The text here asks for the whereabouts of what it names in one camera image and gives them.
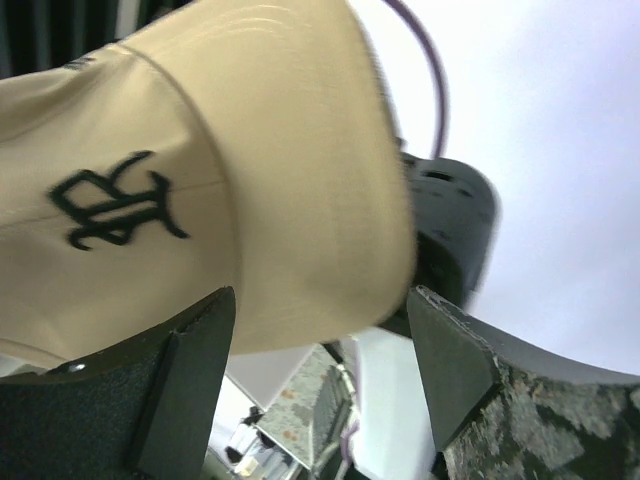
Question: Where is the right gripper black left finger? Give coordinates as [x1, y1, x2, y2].
[1, 287, 236, 479]

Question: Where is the beige cap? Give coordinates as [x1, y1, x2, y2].
[1, 1, 415, 368]

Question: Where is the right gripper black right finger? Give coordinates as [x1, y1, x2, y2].
[407, 287, 639, 479]

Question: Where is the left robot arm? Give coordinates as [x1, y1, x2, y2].
[402, 153, 499, 309]

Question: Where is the floral table mat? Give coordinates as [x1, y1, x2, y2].
[258, 342, 359, 478]

